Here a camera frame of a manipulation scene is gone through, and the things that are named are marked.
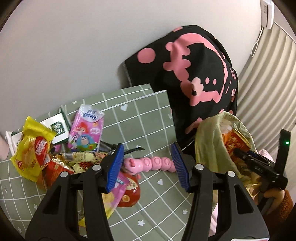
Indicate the red crinkled wrapper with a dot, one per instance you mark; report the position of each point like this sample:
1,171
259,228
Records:
51,172

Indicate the orange snack bag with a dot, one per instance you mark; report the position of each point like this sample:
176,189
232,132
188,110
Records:
235,140

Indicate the yellow cartoon snack wrapper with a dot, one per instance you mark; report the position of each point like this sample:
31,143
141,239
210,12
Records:
82,161

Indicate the person's right hand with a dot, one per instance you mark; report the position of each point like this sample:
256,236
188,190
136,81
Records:
277,195

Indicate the white air conditioner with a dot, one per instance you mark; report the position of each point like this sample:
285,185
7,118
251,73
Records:
267,13

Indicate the brown fuzzy sleeve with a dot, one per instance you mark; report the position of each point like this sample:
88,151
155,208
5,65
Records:
275,220

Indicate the green checked tablecloth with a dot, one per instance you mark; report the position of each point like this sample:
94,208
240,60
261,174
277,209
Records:
135,117

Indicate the yellow-green trash bag bin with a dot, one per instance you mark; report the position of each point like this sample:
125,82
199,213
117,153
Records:
211,151

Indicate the yellow red snack packet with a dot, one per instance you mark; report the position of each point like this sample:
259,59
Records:
33,149

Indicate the red round-print snack bag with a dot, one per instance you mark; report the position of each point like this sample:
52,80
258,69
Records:
132,192

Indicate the pink caterpillar toy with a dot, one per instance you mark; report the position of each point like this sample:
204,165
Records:
145,164

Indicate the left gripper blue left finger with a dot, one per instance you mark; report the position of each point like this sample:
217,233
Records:
114,162

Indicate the beige striped curtain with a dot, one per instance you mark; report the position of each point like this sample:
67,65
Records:
266,96

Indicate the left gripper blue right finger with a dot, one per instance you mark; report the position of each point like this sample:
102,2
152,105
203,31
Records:
182,163

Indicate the black pink cartoon cloth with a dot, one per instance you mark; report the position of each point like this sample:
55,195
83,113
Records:
193,67

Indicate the purple yellow chip bag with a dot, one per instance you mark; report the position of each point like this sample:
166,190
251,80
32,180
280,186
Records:
112,199

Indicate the pink cup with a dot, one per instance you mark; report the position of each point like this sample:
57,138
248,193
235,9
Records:
4,149

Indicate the pink tissue pack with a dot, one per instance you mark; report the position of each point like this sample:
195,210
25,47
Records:
86,131

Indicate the green white milk carton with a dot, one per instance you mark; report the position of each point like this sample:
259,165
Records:
60,124

